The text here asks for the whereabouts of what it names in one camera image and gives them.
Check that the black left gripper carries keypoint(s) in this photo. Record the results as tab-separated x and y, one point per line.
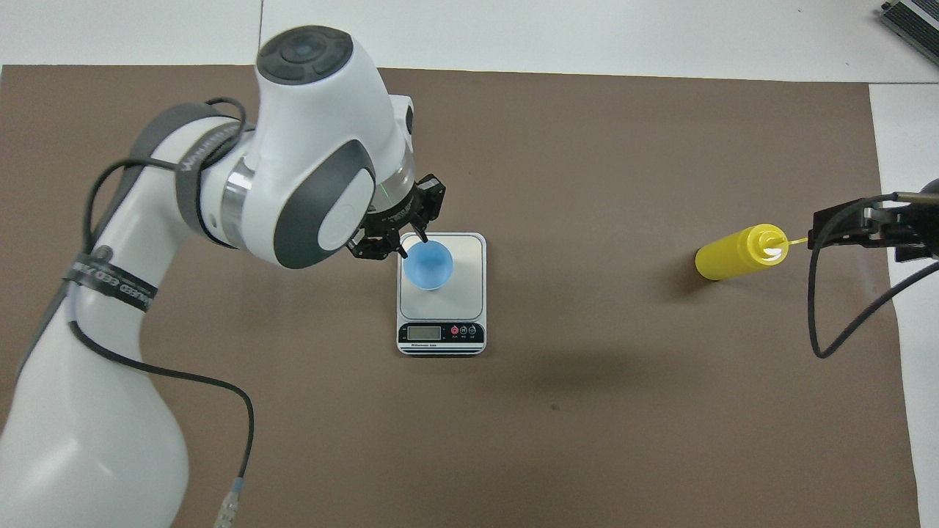
400	213

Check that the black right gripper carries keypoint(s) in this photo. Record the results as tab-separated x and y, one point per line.
913	231

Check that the yellow squeeze bottle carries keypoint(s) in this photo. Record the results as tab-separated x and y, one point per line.
733	254

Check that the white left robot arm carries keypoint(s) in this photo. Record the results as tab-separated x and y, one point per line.
88	440

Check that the silver digital kitchen scale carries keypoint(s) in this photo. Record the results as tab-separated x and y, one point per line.
466	293

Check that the brown table mat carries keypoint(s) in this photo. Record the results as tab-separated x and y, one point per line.
587	147

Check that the grey ribbed metal device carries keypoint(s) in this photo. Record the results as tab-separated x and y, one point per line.
917	26

